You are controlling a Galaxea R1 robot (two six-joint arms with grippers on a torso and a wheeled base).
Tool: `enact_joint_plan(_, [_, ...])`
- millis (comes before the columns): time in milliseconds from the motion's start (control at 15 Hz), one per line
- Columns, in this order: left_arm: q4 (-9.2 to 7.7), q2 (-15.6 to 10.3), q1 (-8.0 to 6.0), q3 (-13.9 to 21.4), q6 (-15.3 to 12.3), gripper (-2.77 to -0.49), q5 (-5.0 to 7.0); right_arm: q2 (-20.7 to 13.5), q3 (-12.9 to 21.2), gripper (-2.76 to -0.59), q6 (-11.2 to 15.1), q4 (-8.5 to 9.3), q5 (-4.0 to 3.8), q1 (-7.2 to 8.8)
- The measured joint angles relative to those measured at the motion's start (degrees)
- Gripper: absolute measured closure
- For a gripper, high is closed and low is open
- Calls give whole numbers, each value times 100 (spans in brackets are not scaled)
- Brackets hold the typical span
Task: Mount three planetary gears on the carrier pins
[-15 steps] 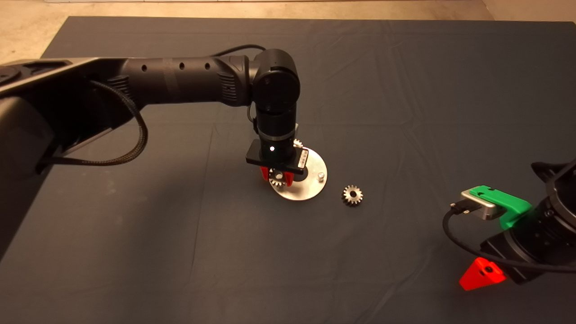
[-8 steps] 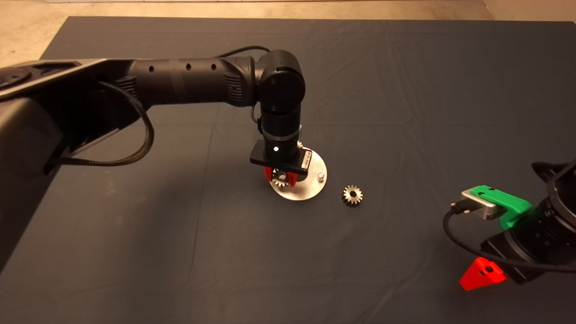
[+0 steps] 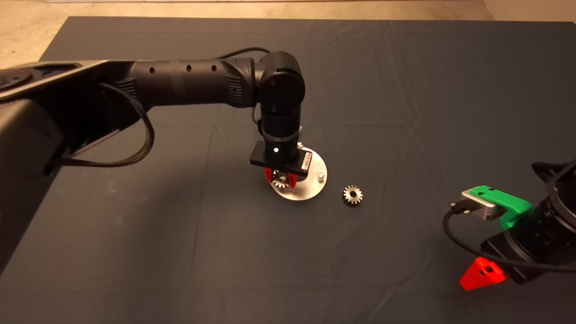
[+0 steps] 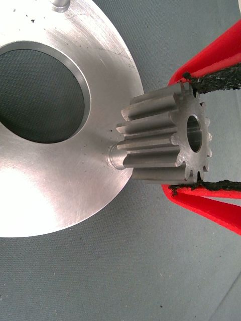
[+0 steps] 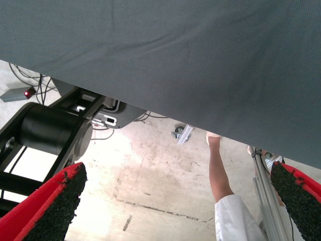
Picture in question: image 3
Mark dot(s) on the green right camera mount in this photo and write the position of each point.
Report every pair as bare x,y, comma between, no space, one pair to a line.
513,204

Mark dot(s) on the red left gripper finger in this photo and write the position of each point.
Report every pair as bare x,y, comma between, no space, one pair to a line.
292,181
268,174

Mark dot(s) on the silver right camera box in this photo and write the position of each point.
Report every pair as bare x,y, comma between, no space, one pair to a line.
478,204

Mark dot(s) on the small steel planetary gear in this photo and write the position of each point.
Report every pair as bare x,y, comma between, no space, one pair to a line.
353,195
281,181

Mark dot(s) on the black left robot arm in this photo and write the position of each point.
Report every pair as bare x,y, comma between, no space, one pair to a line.
189,83

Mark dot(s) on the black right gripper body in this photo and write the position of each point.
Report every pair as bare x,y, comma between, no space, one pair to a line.
535,238

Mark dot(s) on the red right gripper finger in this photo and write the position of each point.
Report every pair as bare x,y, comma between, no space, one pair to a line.
481,276

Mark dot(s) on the dark table cloth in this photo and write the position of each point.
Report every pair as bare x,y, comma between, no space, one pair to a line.
405,90

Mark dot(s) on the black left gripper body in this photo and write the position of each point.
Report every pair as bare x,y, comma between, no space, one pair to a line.
305,163

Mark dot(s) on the round metal carrier plate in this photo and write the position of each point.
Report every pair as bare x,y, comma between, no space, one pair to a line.
308,191

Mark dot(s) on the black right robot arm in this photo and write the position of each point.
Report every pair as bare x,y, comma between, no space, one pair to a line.
558,173

